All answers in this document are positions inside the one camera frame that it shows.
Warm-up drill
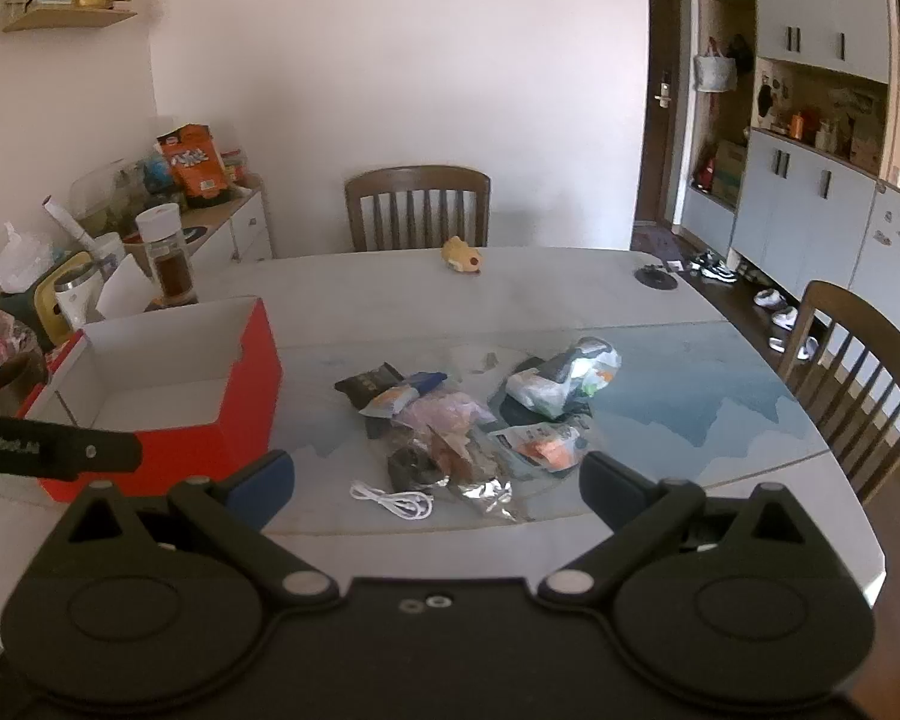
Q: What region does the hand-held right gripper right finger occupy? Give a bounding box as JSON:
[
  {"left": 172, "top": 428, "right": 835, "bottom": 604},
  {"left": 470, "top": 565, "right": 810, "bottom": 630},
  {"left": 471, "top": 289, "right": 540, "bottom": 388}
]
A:
[{"left": 536, "top": 452, "right": 827, "bottom": 610}]

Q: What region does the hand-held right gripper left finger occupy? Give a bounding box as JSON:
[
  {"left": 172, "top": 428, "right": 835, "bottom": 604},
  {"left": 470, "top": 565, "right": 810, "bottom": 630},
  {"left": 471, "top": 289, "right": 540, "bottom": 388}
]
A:
[{"left": 41, "top": 450, "right": 344, "bottom": 611}]

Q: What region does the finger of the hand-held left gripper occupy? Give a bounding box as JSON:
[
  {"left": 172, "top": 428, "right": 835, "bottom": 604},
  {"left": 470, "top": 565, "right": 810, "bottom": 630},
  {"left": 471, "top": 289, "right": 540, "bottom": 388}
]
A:
[{"left": 49, "top": 423, "right": 144, "bottom": 482}]

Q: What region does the red cardboard box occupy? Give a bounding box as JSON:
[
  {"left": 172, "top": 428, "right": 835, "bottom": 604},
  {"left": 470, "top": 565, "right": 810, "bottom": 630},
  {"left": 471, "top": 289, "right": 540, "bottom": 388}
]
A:
[{"left": 19, "top": 297, "right": 284, "bottom": 505}]

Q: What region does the white packet black stripe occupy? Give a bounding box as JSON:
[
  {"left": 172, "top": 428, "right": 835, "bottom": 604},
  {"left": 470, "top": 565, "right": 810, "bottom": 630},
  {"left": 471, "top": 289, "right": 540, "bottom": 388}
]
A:
[{"left": 505, "top": 364, "right": 577, "bottom": 422}]

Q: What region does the blue orange snack packet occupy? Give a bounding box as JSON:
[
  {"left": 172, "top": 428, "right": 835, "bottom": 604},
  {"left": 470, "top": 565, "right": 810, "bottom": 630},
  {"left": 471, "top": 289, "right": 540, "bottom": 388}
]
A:
[{"left": 360, "top": 371, "right": 448, "bottom": 419}]

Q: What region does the pink snack packet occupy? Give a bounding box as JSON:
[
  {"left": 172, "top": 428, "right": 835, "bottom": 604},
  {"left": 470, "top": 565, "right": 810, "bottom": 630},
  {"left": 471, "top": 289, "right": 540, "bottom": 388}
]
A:
[{"left": 394, "top": 392, "right": 497, "bottom": 437}]

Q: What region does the yellow plush toy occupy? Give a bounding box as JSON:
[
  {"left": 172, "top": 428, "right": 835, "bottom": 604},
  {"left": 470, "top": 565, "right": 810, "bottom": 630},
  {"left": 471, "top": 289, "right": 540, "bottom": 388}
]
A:
[{"left": 441, "top": 236, "right": 486, "bottom": 275}]

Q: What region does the marble patterned desktop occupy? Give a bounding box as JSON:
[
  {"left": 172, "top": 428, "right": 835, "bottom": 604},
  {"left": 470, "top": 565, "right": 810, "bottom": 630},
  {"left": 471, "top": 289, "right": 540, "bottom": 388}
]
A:
[{"left": 0, "top": 244, "right": 890, "bottom": 661}]

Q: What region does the white orange flat packet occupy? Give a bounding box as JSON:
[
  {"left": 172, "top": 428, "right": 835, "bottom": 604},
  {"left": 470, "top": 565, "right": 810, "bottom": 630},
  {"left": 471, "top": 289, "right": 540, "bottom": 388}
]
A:
[{"left": 491, "top": 422, "right": 590, "bottom": 478}]

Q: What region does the pink plastic bag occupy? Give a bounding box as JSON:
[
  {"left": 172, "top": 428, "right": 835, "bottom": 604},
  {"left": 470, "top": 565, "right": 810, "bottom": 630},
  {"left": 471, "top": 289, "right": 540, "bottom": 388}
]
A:
[{"left": 0, "top": 305, "right": 43, "bottom": 392}]

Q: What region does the crumpled silver plastic bag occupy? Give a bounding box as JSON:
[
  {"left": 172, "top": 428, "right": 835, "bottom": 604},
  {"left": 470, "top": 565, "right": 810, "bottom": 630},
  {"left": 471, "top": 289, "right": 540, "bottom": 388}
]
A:
[{"left": 561, "top": 337, "right": 623, "bottom": 398}]

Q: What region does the silver foil wrapper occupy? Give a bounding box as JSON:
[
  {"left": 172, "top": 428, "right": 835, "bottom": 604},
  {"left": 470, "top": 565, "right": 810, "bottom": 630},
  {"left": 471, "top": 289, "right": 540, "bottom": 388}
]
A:
[{"left": 441, "top": 475, "right": 531, "bottom": 525}]

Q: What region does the black snack packet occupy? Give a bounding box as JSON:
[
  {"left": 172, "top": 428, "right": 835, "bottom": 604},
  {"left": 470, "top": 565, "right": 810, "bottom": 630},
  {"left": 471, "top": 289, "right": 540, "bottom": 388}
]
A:
[{"left": 335, "top": 362, "right": 406, "bottom": 412}]

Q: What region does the dark round wrapper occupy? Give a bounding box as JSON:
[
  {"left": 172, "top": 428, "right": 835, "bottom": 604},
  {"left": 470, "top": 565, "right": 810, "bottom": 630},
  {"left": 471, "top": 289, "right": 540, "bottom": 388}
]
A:
[{"left": 387, "top": 446, "right": 440, "bottom": 490}]

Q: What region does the brown clear packet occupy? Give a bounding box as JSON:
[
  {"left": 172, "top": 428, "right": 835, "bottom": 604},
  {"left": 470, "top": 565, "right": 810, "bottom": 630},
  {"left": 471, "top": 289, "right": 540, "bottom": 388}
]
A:
[{"left": 420, "top": 427, "right": 500, "bottom": 482}]

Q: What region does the white steel mug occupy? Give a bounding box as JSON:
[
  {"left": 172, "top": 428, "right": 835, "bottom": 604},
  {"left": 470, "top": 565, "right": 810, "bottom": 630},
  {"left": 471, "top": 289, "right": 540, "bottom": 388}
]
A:
[{"left": 52, "top": 274, "right": 104, "bottom": 332}]

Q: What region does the white paper sheet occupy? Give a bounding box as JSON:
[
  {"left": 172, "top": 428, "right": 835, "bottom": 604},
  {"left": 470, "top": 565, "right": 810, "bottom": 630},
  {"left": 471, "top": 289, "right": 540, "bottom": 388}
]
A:
[{"left": 94, "top": 253, "right": 160, "bottom": 320}]

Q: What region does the white crumpled plastic bag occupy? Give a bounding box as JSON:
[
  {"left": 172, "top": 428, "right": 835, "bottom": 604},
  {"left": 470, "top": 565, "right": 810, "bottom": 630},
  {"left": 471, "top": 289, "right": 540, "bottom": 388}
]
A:
[{"left": 0, "top": 221, "right": 55, "bottom": 293}]

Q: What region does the white-lidded brown jar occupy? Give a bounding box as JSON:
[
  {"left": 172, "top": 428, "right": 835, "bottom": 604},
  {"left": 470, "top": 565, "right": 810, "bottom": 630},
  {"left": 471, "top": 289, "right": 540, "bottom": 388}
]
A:
[{"left": 135, "top": 202, "right": 198, "bottom": 307}]

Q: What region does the white paper roll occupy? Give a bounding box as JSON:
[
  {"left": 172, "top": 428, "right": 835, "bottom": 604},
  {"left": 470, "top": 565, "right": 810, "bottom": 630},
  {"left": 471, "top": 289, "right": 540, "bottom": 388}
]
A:
[{"left": 41, "top": 195, "right": 97, "bottom": 250}]

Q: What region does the black white sneakers pair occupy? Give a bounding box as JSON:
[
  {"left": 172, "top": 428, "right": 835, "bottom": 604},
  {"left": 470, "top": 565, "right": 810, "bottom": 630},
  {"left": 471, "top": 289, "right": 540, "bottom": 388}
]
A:
[{"left": 689, "top": 250, "right": 739, "bottom": 284}]

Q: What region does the patterned doormat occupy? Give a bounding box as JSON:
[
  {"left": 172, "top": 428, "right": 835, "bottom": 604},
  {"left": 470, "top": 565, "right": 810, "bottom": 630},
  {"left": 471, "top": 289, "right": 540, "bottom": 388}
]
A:
[{"left": 633, "top": 225, "right": 680, "bottom": 257}]

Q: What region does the white sideboard cabinet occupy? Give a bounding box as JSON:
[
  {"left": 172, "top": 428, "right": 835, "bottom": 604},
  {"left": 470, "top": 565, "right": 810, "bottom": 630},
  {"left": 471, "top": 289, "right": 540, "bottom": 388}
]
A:
[{"left": 176, "top": 172, "right": 275, "bottom": 302}]

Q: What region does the clear plastic container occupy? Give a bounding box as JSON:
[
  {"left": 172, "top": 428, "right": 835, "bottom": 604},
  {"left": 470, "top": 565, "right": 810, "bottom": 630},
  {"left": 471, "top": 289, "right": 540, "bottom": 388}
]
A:
[{"left": 70, "top": 157, "right": 160, "bottom": 238}]

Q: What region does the wooden slat-back chair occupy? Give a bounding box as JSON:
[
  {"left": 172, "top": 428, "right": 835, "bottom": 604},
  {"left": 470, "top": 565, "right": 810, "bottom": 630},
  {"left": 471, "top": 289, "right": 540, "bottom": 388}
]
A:
[
  {"left": 778, "top": 280, "right": 900, "bottom": 505},
  {"left": 344, "top": 165, "right": 491, "bottom": 253}
]

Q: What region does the orange snack bag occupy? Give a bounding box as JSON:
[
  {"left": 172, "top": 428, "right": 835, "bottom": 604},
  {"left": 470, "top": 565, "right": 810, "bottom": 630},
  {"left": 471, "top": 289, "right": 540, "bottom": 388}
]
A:
[{"left": 157, "top": 124, "right": 235, "bottom": 209}]

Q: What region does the cardboard box on shelf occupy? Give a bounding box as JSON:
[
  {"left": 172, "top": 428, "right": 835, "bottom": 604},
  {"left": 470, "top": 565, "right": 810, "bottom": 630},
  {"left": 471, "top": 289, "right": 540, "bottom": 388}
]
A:
[{"left": 712, "top": 140, "right": 752, "bottom": 204}]

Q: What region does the white fridge with magnets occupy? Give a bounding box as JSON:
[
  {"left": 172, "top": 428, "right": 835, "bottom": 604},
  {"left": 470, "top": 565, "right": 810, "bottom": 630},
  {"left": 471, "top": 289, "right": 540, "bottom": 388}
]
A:
[{"left": 853, "top": 184, "right": 900, "bottom": 332}]

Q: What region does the dark brown door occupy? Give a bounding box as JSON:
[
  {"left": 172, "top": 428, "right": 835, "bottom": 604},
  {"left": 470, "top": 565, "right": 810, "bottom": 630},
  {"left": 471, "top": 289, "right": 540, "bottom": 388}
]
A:
[{"left": 633, "top": 0, "right": 692, "bottom": 230}]

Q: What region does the grey hanging tote bag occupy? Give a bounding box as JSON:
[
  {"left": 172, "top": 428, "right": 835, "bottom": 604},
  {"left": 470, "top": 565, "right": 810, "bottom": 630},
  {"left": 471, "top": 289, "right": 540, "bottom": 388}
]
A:
[{"left": 693, "top": 37, "right": 738, "bottom": 94}]

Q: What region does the white cable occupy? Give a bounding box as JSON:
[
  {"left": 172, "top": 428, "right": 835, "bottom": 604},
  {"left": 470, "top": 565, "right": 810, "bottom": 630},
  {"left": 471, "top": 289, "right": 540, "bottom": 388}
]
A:
[{"left": 349, "top": 481, "right": 434, "bottom": 523}]

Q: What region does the white wall cabinet unit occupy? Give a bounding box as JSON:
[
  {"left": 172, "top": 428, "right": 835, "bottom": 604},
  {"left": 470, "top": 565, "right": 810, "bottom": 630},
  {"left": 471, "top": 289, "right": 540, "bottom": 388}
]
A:
[{"left": 679, "top": 0, "right": 900, "bottom": 293}]

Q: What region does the wooden wall shelf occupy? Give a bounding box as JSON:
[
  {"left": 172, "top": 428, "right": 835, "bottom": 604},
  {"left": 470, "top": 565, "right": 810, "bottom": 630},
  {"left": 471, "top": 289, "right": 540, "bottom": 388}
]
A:
[{"left": 3, "top": 0, "right": 138, "bottom": 33}]

